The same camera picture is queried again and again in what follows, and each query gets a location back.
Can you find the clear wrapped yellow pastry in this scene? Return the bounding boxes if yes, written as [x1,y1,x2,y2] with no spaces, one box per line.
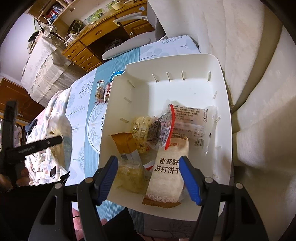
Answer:
[113,160,151,194]

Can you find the orange wrapped rice cracker snack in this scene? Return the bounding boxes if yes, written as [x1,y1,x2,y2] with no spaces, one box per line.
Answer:
[109,115,156,163]

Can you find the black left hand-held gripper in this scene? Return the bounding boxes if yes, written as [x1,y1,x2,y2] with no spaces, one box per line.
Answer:
[1,101,63,187]

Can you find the small nut bar packet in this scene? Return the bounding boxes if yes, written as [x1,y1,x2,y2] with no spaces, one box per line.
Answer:
[95,80,105,103]

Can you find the white plastic storage bin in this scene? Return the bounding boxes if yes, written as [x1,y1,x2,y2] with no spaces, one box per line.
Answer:
[99,54,232,221]

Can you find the floral blanket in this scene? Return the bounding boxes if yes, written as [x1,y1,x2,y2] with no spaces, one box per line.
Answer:
[25,88,72,185]

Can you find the blue red snack packet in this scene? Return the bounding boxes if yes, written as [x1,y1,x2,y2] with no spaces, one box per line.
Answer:
[104,70,124,102]

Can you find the white sofa cushions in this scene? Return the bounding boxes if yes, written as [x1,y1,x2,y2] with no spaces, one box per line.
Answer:
[150,1,295,240]

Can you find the white lace covered cabinet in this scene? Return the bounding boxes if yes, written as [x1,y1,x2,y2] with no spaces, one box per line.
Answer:
[21,36,86,107]

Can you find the beige soda cracker packet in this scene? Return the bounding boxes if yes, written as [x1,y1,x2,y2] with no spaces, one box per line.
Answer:
[142,138,189,208]

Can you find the grey white office chair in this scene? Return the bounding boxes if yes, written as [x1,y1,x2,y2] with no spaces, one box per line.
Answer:
[101,0,168,60]

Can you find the wooden wall bookshelf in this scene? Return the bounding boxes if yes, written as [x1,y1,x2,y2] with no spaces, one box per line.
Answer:
[28,0,121,40]

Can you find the clear white printed snack bag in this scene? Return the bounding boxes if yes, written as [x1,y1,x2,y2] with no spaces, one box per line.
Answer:
[172,104,218,156]

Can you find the dark jerky clear packet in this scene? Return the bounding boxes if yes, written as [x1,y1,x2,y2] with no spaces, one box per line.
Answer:
[147,100,176,151]

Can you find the wooden desk with drawers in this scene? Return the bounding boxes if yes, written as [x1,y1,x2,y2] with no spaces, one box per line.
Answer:
[62,1,154,72]

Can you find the red white snack packet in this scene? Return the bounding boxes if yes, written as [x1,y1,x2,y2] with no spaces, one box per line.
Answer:
[144,160,155,171]

